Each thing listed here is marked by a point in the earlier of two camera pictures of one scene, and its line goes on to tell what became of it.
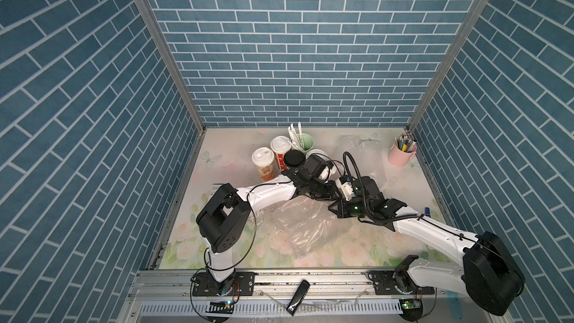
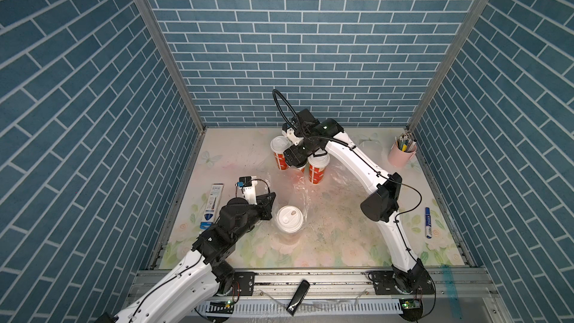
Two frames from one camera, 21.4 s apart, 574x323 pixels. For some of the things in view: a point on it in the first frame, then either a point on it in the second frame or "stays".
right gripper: [341, 208] to [293, 152]
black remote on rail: [298, 297] stays
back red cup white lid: [279, 145] stays
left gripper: [329, 191] to [264, 208]
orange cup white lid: [263, 158] to [289, 219]
